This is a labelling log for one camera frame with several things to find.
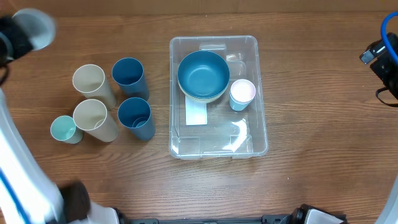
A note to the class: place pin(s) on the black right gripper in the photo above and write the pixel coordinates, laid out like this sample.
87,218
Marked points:
382,66

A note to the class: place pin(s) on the blue bowl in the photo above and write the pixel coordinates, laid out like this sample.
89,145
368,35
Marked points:
203,74

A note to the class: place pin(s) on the tall beige cup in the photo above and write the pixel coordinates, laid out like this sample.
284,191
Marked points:
93,117
90,80

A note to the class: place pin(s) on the small grey cup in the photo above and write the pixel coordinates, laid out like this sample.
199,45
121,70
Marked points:
39,27

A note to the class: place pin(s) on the clear plastic storage bin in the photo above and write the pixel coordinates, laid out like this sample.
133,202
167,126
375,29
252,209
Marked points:
229,133

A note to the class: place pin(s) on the small light blue cup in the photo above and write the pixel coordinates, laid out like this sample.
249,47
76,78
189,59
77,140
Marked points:
237,104

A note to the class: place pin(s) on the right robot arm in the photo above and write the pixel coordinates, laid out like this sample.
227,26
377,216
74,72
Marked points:
389,212

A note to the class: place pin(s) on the small pink cup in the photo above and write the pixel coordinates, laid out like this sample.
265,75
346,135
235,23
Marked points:
243,91

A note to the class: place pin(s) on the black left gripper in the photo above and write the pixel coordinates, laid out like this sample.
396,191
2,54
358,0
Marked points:
22,43

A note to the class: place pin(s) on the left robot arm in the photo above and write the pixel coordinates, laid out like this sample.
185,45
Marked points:
27,194

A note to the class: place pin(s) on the white label in bin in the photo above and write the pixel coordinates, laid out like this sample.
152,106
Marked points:
195,112

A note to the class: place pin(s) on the cream bowl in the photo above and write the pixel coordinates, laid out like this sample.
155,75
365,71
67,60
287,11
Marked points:
202,100

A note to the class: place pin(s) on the black rail at table edge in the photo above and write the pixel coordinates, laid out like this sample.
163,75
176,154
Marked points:
301,215

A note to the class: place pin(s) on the tall dark blue cup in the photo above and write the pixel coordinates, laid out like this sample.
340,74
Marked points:
135,114
128,73

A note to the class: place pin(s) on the small mint green cup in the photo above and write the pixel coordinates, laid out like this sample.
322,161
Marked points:
65,130

